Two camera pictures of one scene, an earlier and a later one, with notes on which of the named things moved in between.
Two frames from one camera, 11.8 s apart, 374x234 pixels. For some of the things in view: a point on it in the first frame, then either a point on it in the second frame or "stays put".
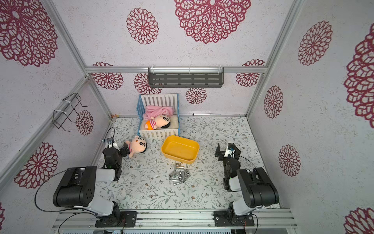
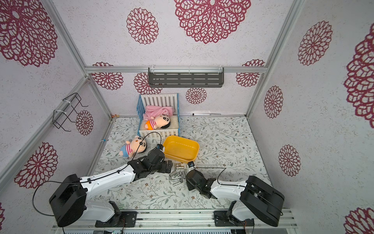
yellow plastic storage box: x=179 y=148 stays put
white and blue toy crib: x=158 y=115 stays put
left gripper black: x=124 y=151 -> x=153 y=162
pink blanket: x=151 y=110 stays put
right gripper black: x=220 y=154 -> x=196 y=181
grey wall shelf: x=189 y=77 stays put
